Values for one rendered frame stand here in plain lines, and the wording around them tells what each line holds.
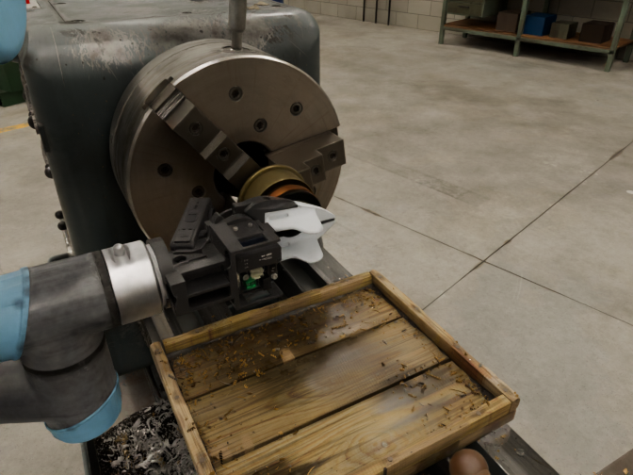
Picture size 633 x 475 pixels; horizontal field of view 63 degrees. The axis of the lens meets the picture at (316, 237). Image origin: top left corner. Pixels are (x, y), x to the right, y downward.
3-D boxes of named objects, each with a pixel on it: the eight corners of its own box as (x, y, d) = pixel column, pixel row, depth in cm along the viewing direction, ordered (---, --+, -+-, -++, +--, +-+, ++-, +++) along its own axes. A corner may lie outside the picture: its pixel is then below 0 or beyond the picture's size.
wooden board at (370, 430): (153, 365, 70) (148, 343, 68) (374, 287, 85) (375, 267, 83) (234, 575, 47) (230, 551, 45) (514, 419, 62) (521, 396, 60)
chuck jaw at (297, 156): (254, 143, 73) (326, 117, 77) (261, 173, 76) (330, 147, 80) (288, 171, 65) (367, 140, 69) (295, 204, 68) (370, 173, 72)
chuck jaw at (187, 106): (211, 166, 71) (144, 108, 64) (235, 139, 71) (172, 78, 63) (241, 198, 63) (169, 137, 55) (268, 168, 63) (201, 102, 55)
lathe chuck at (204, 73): (123, 260, 78) (101, 40, 63) (306, 228, 93) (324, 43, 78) (137, 292, 71) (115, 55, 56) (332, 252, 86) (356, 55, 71)
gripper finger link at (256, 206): (299, 231, 59) (227, 251, 55) (292, 224, 60) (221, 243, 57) (299, 194, 56) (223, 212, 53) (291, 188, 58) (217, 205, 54)
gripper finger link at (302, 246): (353, 259, 59) (281, 282, 55) (328, 236, 64) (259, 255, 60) (354, 236, 58) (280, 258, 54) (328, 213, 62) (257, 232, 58)
